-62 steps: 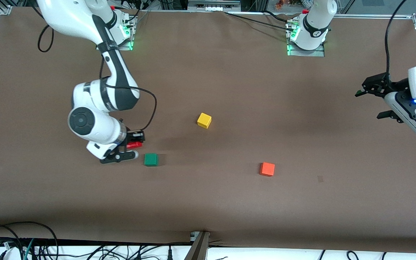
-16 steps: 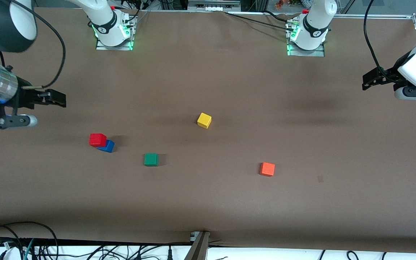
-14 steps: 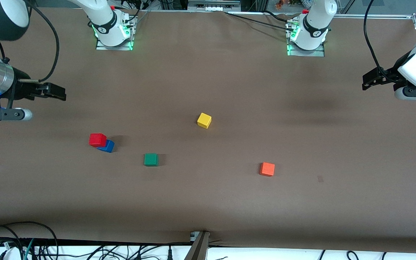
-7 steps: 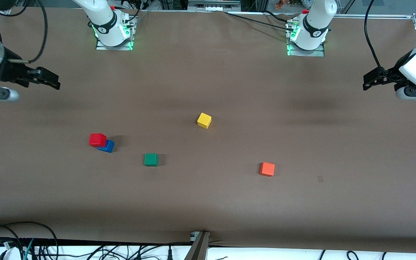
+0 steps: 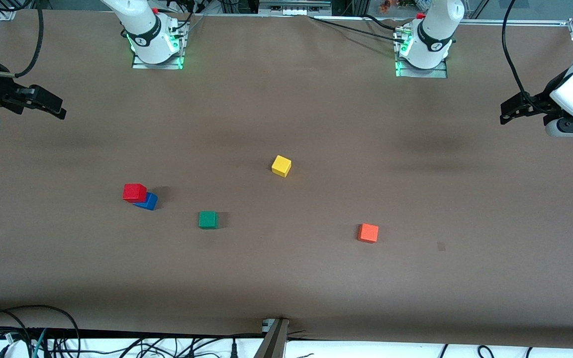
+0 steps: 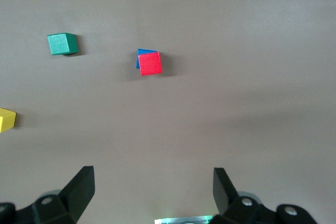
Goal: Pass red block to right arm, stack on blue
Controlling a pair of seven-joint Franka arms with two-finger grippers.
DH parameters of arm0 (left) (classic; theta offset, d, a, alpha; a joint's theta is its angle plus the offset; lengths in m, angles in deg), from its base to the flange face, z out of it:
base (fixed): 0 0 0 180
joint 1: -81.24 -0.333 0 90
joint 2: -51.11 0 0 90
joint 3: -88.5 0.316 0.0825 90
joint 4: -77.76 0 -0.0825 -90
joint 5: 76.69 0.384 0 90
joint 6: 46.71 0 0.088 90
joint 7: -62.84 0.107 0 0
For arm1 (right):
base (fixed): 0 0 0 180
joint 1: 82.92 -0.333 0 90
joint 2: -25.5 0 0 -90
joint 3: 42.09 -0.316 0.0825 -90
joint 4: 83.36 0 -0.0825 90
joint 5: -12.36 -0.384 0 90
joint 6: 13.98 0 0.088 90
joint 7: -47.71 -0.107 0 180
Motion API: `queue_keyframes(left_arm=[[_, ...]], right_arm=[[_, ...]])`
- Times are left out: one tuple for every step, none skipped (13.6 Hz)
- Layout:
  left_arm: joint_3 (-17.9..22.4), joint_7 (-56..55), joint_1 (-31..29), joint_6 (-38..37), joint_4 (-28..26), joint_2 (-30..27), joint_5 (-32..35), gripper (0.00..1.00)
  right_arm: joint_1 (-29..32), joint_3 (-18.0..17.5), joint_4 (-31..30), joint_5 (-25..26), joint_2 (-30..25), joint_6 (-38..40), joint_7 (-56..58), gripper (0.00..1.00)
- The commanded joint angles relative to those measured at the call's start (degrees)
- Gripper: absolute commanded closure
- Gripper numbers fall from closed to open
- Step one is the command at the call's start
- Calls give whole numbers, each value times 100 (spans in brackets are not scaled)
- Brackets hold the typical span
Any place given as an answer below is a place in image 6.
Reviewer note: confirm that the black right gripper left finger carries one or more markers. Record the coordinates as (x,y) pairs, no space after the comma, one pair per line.
(76,197)

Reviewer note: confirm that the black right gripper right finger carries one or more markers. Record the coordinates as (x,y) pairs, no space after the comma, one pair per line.
(231,205)

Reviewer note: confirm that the red wooden block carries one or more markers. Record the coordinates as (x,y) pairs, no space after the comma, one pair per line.
(150,63)

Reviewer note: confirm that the yellow wooden block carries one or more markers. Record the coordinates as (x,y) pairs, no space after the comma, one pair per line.
(6,120)

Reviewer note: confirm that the green wooden block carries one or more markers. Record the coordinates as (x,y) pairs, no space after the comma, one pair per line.
(61,43)

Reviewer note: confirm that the blue wooden block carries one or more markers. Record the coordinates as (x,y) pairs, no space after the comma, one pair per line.
(143,51)

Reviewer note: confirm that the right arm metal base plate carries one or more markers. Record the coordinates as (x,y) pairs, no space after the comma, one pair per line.
(181,220)

